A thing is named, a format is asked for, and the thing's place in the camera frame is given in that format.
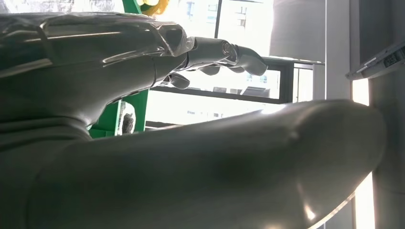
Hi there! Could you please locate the green crate with mailer bag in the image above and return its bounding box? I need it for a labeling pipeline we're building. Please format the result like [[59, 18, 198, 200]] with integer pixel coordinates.
[[88, 89, 150, 140]]

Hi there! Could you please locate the green crate with yellow coils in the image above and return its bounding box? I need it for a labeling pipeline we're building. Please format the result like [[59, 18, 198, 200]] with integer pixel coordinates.
[[121, 0, 144, 15]]

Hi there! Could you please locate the white mailer bag black print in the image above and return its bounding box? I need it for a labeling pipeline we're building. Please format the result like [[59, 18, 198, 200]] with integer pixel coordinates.
[[0, 0, 125, 15]]

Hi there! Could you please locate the white scale with steel tray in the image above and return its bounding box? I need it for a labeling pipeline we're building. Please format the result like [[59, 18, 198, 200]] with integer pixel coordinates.
[[345, 41, 405, 81]]

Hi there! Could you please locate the black window frame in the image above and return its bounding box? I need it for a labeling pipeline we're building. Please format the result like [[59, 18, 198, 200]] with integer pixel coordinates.
[[151, 0, 326, 105]]

